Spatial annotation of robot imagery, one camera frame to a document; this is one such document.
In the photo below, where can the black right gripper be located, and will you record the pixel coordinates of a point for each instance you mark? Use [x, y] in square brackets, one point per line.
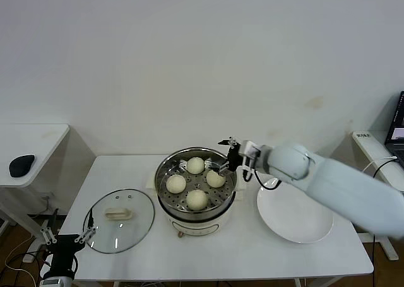
[235, 159]

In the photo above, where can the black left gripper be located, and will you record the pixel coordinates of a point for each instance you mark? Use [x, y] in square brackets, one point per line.
[64, 249]

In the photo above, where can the white steamed baozi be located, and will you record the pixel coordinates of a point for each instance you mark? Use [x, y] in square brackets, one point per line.
[195, 165]
[215, 178]
[196, 199]
[175, 184]

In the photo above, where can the glass pot lid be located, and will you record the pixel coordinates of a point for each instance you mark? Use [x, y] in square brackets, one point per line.
[139, 205]

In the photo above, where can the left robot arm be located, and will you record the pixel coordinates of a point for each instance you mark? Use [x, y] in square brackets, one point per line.
[55, 281]

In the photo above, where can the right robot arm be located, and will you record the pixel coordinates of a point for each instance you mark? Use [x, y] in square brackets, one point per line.
[331, 183]

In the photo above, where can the steel steamer basket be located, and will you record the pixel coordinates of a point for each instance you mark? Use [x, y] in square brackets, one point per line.
[221, 195]

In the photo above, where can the white floor power strip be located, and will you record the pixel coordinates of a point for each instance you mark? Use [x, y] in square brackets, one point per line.
[28, 258]

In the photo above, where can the black computer mouse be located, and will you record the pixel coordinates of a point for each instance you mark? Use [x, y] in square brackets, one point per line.
[21, 165]

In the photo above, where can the white electric cooker base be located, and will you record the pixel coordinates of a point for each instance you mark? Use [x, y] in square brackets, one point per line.
[195, 227]

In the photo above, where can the white round plate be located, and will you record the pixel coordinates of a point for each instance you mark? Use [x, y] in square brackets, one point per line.
[293, 217]

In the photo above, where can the white side table with mouse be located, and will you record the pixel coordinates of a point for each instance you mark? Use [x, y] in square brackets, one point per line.
[31, 138]

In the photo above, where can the small printed label sticker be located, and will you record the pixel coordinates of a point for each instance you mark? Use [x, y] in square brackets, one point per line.
[362, 135]

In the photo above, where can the white side table with laptop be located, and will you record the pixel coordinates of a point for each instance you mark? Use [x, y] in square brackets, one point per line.
[369, 145]

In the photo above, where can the black laptop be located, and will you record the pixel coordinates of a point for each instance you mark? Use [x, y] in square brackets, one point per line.
[397, 123]

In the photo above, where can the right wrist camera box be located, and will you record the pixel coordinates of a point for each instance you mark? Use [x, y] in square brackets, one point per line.
[249, 148]

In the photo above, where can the white wall socket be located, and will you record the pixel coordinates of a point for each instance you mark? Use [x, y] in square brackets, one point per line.
[47, 195]

